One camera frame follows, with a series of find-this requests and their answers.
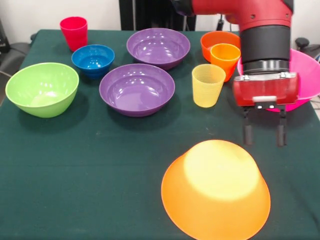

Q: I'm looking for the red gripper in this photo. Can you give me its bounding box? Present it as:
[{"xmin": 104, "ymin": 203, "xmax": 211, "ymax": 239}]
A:
[{"xmin": 232, "ymin": 74, "xmax": 300, "ymax": 147}]

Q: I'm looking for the large orange plastic bowl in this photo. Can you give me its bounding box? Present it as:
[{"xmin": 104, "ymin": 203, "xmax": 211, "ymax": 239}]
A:
[{"xmin": 160, "ymin": 139, "xmax": 272, "ymax": 240}]

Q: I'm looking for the large pink plastic bowl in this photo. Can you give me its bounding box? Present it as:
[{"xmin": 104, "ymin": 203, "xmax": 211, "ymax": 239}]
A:
[{"xmin": 236, "ymin": 48, "xmax": 320, "ymax": 113}]

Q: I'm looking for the yellow plastic cup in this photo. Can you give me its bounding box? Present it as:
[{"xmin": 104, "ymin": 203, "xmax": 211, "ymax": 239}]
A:
[{"xmin": 191, "ymin": 63, "xmax": 227, "ymax": 109}]

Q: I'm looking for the orange plastic cup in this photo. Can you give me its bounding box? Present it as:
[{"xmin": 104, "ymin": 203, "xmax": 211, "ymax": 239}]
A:
[{"xmin": 210, "ymin": 43, "xmax": 242, "ymax": 83}]

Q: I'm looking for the small red-orange plastic bowl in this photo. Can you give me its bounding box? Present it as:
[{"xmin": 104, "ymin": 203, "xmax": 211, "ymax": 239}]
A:
[{"xmin": 200, "ymin": 30, "xmax": 242, "ymax": 63}]

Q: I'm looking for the purple plastic bowl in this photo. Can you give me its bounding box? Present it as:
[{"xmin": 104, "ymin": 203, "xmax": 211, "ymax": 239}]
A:
[
  {"xmin": 98, "ymin": 63, "xmax": 176, "ymax": 118},
  {"xmin": 126, "ymin": 27, "xmax": 191, "ymax": 71}
]

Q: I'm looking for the dark green tablecloth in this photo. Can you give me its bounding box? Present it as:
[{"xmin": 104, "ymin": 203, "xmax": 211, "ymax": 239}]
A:
[{"xmin": 0, "ymin": 29, "xmax": 320, "ymax": 240}]

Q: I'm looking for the blue plastic bowl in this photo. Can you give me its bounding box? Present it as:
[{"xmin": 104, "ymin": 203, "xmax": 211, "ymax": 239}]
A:
[{"xmin": 71, "ymin": 44, "xmax": 116, "ymax": 79}]

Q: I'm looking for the red plastic cup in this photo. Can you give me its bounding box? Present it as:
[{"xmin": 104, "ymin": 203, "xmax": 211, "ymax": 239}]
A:
[{"xmin": 59, "ymin": 16, "xmax": 89, "ymax": 52}]

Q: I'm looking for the light green plastic bowl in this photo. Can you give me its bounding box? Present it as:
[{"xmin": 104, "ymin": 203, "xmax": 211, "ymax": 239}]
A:
[{"xmin": 5, "ymin": 62, "xmax": 80, "ymax": 119}]

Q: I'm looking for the black hanging cable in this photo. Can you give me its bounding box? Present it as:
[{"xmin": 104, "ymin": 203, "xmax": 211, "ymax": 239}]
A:
[{"xmin": 216, "ymin": 13, "xmax": 226, "ymax": 32}]

